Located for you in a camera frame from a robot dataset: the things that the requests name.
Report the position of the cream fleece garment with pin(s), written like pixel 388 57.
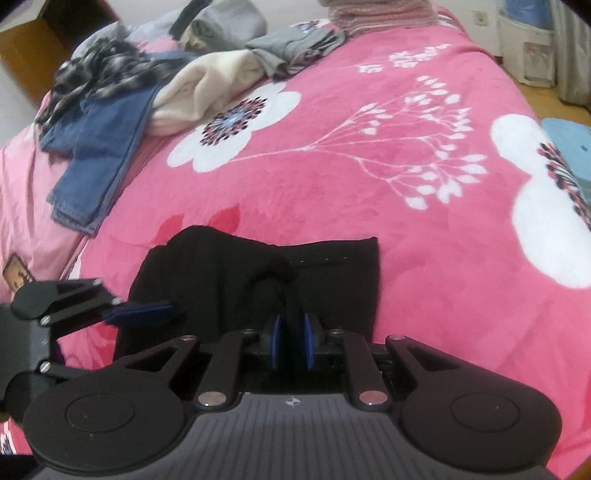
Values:
pixel 203 87

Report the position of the pink folded towels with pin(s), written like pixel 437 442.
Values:
pixel 378 16

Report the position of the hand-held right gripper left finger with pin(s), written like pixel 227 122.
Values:
pixel 275 339

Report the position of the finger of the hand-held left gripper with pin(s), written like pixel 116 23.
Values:
pixel 62 370
pixel 138 313

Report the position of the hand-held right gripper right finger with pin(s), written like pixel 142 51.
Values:
pixel 308 341

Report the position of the white box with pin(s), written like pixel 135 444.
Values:
pixel 526 55

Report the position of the light blue stool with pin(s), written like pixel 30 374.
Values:
pixel 570 147

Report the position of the blue plastic bag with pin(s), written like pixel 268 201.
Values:
pixel 528 14

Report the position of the grey garment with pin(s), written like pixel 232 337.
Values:
pixel 295 46

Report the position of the blue jeans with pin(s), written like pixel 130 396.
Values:
pixel 101 152

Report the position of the grey plaid shirt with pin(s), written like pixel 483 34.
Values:
pixel 101 69

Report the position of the grey curtain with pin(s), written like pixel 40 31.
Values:
pixel 572 50

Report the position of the grey floral bedding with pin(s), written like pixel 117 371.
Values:
pixel 138 34

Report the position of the wooden nightstand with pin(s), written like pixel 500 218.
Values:
pixel 41 50

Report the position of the pink floral blanket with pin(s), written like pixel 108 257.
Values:
pixel 346 175

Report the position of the black printed t-shirt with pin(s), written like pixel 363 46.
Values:
pixel 240 277

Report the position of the wall socket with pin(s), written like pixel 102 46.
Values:
pixel 482 19

